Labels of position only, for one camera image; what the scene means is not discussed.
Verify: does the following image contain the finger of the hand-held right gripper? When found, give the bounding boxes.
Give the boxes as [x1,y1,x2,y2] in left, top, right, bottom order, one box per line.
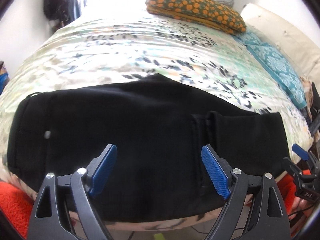
[292,144,320,173]
[283,156,320,203]

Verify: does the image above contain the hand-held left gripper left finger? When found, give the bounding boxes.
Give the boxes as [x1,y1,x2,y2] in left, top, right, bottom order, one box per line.
[29,144,118,240]

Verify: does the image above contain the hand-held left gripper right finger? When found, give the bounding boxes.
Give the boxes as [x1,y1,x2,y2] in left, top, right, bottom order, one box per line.
[201,145,292,240]

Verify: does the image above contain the black pants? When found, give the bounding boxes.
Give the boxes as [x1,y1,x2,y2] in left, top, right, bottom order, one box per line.
[5,74,285,223]

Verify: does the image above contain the orange fleece cloth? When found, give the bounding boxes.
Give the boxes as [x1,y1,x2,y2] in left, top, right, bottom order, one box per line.
[0,182,34,239]
[275,175,300,205]

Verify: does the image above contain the dark bag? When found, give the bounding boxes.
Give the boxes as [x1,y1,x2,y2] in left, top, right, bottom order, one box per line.
[309,82,320,120]

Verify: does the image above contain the blue patterned pillow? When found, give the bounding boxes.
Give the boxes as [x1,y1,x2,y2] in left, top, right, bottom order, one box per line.
[234,32,307,109]

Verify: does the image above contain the cream padded headboard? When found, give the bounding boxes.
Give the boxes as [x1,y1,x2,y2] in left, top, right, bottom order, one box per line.
[240,4,320,80]

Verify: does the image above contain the bed with floral sheet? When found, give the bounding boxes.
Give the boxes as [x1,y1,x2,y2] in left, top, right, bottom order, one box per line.
[0,10,318,232]

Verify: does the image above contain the blue cloth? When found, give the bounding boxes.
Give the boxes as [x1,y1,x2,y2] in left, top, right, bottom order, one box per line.
[0,71,9,95]

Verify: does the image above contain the orange spotted pillow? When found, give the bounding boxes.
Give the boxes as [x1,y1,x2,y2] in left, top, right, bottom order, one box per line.
[146,0,247,35]

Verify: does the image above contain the dark hanging clothes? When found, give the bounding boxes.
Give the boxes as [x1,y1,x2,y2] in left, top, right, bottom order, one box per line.
[44,0,75,34]

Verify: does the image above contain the grey striped pillow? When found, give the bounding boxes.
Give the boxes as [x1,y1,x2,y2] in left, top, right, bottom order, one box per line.
[206,0,234,7]

